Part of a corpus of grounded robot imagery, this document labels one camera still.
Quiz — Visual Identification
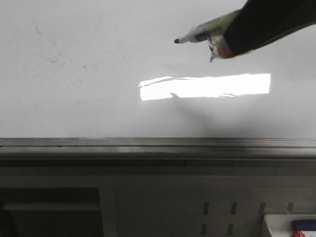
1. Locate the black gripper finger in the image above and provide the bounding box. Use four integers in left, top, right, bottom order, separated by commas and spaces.
223, 0, 316, 55

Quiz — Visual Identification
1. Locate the white marker tray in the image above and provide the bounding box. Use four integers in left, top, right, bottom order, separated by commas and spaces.
261, 214, 316, 237

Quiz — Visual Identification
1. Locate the white whiteboard with aluminium frame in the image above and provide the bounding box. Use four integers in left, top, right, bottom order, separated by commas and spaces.
0, 0, 316, 157

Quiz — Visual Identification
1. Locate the grey perforated stand panel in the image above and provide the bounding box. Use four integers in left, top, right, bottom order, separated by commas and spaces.
0, 159, 316, 237

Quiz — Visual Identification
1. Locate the red capped marker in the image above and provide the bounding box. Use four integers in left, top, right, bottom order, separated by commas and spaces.
291, 230, 316, 237

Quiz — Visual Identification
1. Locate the blue capped marker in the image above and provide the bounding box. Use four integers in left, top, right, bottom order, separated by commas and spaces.
292, 219, 316, 231

